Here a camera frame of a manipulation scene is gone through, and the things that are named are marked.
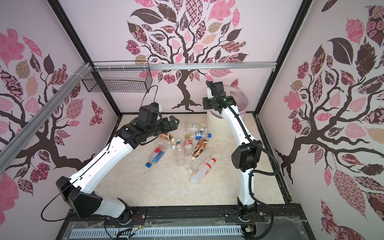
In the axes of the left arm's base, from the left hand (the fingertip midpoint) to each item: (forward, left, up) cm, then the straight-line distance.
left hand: (172, 125), depth 74 cm
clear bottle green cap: (0, -2, -30) cm, 30 cm away
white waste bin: (+11, -26, -16) cm, 32 cm away
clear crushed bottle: (+7, +9, -28) cm, 30 cm away
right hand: (+21, -19, 0) cm, 28 cm away
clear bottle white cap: (-2, -20, -27) cm, 34 cm away
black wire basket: (+38, +37, +4) cm, 53 cm away
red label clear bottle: (+5, -7, -28) cm, 29 cm away
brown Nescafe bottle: (+3, -15, -25) cm, 29 cm away
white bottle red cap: (-15, -15, -26) cm, 33 cm away
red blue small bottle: (-3, +12, -25) cm, 28 cm away
